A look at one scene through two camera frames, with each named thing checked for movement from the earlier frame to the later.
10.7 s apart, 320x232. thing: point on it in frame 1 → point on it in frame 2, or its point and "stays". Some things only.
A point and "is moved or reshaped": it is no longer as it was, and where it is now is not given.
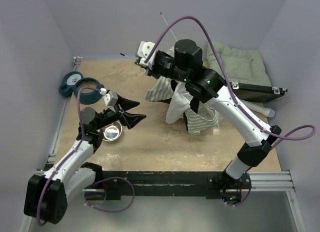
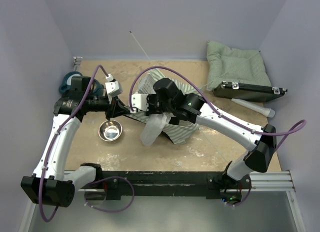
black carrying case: [258, 93] stays
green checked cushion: [241, 66] stays
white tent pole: [123, 54] → [228, 70]
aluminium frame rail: [271, 181] stays
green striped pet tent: [197, 116] is moved or reshaped
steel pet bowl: [111, 132] stays
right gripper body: [165, 66] → [156, 105]
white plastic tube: [268, 112] stays
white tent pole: [165, 20] → [139, 45]
